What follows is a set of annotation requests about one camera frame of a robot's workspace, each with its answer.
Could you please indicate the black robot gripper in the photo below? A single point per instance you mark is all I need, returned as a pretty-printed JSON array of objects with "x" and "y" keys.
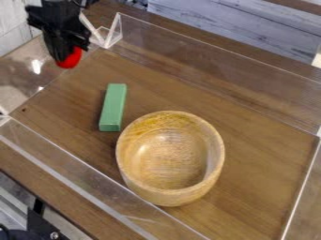
[{"x": 57, "y": 17}]

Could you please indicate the red plush strawberry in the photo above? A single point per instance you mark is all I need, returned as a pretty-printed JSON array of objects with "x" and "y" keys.
[{"x": 71, "y": 61}]

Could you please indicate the black clamp mount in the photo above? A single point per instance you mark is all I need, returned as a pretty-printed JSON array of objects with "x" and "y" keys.
[{"x": 39, "y": 228}]

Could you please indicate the wooden bowl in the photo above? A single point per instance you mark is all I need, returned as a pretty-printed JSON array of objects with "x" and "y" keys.
[{"x": 170, "y": 155}]

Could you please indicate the green rectangular block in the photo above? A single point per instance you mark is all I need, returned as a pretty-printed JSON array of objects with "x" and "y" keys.
[{"x": 112, "y": 114}]

